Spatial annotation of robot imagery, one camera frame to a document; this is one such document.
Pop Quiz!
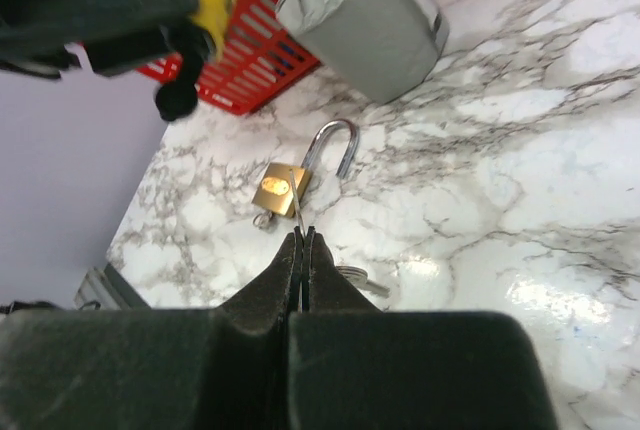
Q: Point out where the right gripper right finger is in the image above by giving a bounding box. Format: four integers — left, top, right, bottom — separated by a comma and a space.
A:
287, 225, 564, 430

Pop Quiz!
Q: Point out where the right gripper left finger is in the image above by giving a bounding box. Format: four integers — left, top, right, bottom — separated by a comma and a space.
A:
1, 231, 304, 429

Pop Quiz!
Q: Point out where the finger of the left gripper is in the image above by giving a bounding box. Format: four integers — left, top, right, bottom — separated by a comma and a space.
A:
1, 0, 199, 80

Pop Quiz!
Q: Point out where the single key with ring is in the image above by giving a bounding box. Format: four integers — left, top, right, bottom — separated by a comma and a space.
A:
252, 210, 275, 232

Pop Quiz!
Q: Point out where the brass padlock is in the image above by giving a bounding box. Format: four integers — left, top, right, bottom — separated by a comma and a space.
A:
252, 119, 360, 218

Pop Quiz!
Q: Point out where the red plastic shopping basket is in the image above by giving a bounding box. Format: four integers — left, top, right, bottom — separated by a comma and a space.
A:
158, 0, 322, 115

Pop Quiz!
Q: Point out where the grey taped cylinder roll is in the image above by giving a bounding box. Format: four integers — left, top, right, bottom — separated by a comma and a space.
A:
276, 0, 449, 104

